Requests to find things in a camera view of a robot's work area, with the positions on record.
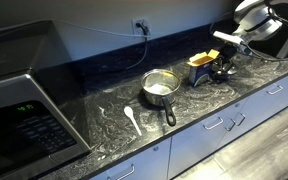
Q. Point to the white plastic spoon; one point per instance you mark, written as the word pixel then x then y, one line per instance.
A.
pixel 129 112

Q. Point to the white wall outlet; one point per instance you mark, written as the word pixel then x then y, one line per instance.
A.
pixel 133 24

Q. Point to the white cabinet front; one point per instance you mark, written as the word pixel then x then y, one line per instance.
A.
pixel 190 146
pixel 144 163
pixel 267 103

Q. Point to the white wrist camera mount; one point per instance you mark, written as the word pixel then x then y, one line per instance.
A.
pixel 229 37

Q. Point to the blue Barilla orzo box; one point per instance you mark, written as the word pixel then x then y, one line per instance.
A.
pixel 199 75

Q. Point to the black microwave oven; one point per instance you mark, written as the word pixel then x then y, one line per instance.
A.
pixel 7 96

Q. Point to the round cabinet lock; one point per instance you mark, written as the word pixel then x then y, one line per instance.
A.
pixel 155 148

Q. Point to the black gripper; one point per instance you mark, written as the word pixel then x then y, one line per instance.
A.
pixel 229 53

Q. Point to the round glass pot lid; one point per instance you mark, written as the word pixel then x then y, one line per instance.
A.
pixel 234 70

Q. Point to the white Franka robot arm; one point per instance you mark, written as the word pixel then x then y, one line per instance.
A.
pixel 257 20

